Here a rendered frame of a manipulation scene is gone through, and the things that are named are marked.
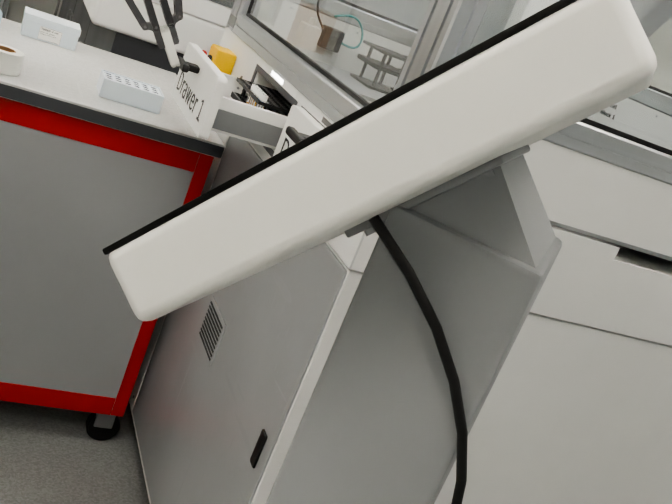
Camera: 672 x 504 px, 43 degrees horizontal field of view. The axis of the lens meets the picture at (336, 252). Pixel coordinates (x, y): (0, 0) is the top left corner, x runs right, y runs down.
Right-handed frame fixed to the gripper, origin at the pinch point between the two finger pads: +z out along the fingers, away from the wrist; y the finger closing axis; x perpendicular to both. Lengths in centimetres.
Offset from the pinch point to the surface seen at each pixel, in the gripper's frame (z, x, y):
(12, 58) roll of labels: -2.3, 15.3, -26.9
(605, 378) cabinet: 59, -55, 48
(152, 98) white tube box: 13.9, 19.9, -4.7
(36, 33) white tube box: 3, 58, -23
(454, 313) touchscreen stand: -1, -105, 5
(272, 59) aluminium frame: 9.3, 5.5, 18.5
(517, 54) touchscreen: -23, -118, 5
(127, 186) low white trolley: 26.9, 11.2, -15.2
